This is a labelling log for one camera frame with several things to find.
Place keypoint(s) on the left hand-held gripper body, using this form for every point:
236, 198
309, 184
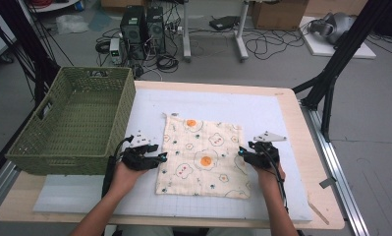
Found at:
136, 157

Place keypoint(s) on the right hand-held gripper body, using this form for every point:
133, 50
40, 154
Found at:
262, 159

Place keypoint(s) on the cream egg-print cloth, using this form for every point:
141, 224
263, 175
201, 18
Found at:
200, 160

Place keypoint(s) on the green woven basket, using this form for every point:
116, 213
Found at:
72, 124

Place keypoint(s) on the person's right hand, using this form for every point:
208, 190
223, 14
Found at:
271, 178

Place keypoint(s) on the person's left hand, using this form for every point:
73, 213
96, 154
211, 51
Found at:
124, 180

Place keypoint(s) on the white grid mat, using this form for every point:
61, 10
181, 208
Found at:
183, 101

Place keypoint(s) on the grey tape piece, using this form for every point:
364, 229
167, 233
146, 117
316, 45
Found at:
327, 182

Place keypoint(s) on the thin wooden stick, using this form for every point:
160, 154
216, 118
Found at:
318, 213

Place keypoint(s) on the small grey power supply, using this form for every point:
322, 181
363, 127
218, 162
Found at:
115, 50

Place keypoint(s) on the white desk leg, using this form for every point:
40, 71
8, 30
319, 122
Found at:
186, 32
241, 36

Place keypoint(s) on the black computer tower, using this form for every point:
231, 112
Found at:
132, 31
156, 29

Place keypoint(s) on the white floor board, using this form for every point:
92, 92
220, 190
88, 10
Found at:
321, 47

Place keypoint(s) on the black flat device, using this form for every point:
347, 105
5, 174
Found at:
224, 22

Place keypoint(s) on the brown cardboard box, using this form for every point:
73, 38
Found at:
278, 14

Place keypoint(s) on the grey headset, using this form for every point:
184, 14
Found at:
334, 26

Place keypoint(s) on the clear plastic bag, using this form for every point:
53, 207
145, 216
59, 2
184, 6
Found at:
71, 23

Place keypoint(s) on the aluminium rail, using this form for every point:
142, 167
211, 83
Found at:
0, 187
341, 183

